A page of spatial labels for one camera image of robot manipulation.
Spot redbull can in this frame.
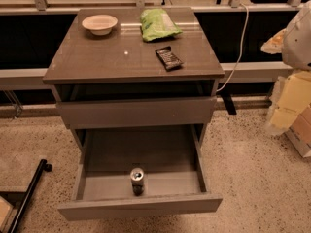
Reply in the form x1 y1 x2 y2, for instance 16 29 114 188
130 168 144 196

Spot cardboard box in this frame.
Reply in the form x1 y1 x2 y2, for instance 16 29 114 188
286 106 311 158

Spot black bracket under rail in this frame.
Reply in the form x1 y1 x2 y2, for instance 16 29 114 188
220 90 236 115

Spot white paper bowl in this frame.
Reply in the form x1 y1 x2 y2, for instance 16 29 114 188
82 15 118 36

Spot open grey middle drawer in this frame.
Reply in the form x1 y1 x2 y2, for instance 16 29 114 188
58 125 222 220

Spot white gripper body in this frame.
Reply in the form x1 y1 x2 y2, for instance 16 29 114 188
265 71 311 135

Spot white cable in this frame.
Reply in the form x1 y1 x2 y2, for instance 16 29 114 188
215 3 250 93

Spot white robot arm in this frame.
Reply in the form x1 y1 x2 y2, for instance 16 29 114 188
265 1 311 135

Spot black metal stand leg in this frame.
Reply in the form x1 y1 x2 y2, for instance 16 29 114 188
8 159 52 233

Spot green chip bag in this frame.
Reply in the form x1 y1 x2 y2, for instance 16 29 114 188
140 9 182 42

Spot grey drawer cabinet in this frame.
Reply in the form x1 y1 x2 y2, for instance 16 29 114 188
42 6 225 221

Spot black snack bar wrapper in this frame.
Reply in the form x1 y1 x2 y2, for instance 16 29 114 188
155 46 183 71

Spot grey top drawer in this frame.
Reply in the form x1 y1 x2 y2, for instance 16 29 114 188
56 97 216 129

